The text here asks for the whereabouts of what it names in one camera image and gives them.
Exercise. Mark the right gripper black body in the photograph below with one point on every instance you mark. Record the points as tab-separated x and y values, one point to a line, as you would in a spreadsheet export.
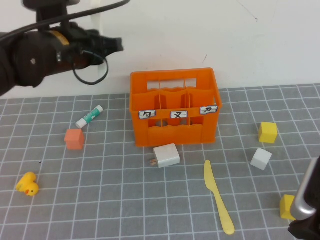
306	231

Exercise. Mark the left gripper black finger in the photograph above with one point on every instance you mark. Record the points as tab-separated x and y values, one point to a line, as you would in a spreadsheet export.
112	45

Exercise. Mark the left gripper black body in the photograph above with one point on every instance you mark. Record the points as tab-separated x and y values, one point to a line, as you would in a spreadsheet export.
80	47

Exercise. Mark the white plastic knife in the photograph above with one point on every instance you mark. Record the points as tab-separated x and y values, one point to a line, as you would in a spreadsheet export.
98	22

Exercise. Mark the yellow plastic knife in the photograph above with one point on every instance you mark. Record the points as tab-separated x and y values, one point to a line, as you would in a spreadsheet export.
210	180

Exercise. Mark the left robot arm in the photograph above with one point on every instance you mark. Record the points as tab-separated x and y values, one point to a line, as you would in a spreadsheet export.
25	62

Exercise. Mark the orange plastic cutlery crate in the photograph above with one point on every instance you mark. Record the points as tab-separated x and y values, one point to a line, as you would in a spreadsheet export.
175	135

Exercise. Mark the yellow foam cube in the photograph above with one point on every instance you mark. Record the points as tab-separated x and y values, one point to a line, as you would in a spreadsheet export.
267	133
286	207

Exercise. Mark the white green glue stick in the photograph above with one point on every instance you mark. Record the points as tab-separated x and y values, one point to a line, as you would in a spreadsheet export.
88	117

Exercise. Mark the paper label spoon character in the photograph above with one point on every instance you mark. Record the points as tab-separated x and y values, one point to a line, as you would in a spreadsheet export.
147	115

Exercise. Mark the white foam cube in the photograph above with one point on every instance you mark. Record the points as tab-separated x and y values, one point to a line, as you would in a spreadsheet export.
260	160

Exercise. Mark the salmon orange house block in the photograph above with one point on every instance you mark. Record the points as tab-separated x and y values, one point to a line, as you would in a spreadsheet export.
74	141

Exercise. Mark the paper label fork character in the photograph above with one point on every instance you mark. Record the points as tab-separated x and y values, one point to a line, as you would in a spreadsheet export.
178	114

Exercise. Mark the paper label knife character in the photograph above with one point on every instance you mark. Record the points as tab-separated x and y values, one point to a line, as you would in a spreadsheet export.
208	110

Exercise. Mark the white power adapter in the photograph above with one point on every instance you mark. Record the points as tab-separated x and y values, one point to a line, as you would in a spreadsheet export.
166	156

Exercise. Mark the yellow rubber duck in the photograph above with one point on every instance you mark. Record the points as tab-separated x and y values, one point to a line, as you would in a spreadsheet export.
28	186

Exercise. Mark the grey grid table mat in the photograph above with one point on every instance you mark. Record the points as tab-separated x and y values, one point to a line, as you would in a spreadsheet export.
100	212

